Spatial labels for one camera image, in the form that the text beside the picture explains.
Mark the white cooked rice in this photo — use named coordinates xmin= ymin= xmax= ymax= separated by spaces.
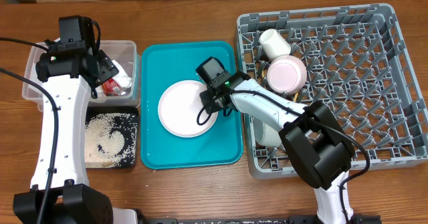
xmin=84 ymin=112 xmax=138 ymax=168

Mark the pale green cup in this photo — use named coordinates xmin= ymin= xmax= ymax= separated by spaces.
xmin=259 ymin=29 xmax=291 ymax=61

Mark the clear plastic waste bin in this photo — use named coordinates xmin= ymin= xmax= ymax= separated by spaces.
xmin=22 ymin=40 xmax=140 ymax=112

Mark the white tissue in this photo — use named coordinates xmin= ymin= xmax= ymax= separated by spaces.
xmin=112 ymin=60 xmax=132 ymax=90

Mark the black food waste tray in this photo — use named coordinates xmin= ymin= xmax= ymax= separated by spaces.
xmin=83 ymin=105 xmax=140 ymax=169

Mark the grey dishwasher rack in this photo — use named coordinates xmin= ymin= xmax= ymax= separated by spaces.
xmin=236 ymin=3 xmax=427 ymax=170

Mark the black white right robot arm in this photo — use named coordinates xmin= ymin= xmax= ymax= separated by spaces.
xmin=197 ymin=70 xmax=355 ymax=223

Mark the teal serving tray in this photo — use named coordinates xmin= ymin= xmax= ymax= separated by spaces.
xmin=140 ymin=41 xmax=243 ymax=170

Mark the grey bowl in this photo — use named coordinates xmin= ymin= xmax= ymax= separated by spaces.
xmin=253 ymin=117 xmax=282 ymax=147

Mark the pink plate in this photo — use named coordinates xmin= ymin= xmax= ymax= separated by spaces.
xmin=158 ymin=80 xmax=218 ymax=138

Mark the red snack wrapper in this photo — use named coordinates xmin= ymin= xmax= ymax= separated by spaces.
xmin=102 ymin=78 xmax=122 ymax=96

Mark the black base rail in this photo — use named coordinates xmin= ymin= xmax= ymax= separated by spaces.
xmin=146 ymin=214 xmax=382 ymax=224

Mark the small pink bowl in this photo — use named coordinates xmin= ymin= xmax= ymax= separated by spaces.
xmin=267 ymin=55 xmax=307 ymax=94

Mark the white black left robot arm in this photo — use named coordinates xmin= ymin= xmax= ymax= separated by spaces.
xmin=13 ymin=40 xmax=144 ymax=223

